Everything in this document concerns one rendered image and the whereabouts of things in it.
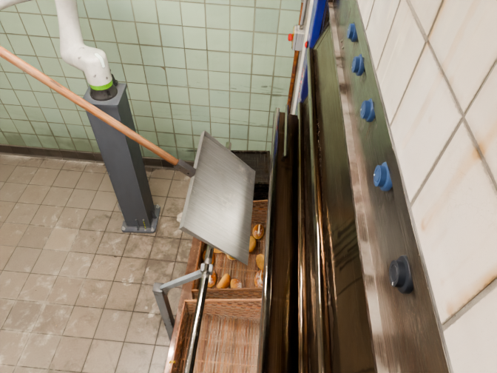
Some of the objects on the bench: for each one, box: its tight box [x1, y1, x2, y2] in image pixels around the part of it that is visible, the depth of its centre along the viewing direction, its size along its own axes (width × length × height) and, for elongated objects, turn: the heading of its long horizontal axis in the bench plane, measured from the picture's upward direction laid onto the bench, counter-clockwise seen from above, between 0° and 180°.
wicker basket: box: [169, 298, 262, 373], centre depth 163 cm, size 49×56×28 cm
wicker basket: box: [190, 199, 268, 300], centre depth 202 cm, size 49×56×28 cm
